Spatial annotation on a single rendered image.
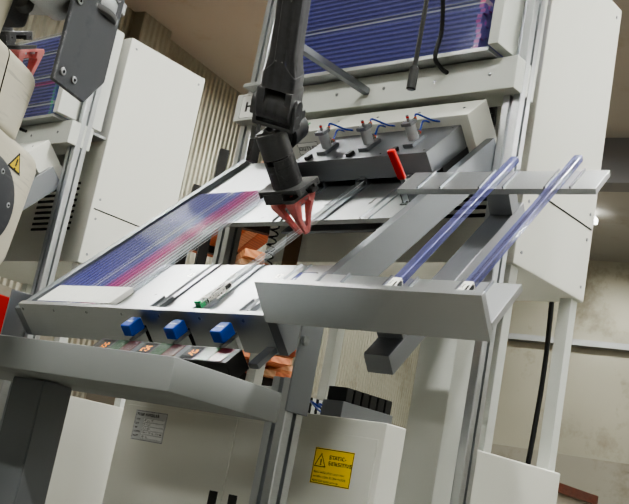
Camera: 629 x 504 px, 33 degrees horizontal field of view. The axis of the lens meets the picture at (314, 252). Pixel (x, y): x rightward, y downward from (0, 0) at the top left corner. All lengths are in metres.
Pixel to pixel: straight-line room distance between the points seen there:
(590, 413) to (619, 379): 0.45
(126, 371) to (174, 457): 0.95
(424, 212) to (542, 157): 0.45
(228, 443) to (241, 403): 0.76
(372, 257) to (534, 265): 0.55
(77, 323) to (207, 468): 0.38
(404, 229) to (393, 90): 0.51
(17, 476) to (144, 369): 0.30
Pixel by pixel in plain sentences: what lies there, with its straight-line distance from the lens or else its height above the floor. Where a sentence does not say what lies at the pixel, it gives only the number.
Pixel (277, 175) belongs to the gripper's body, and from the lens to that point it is 1.89.
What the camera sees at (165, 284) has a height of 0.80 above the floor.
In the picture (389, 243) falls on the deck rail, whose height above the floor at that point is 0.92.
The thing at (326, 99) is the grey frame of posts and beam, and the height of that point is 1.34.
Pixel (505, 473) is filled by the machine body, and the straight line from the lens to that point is 2.17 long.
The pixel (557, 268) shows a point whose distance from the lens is 2.31.
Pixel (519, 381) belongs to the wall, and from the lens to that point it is 11.23.
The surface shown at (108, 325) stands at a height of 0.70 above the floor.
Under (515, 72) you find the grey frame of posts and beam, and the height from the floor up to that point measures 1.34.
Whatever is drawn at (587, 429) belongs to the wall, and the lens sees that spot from 10.96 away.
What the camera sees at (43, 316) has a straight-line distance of 2.06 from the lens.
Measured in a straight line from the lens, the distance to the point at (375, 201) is 1.98.
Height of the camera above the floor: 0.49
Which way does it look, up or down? 13 degrees up
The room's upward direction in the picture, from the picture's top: 11 degrees clockwise
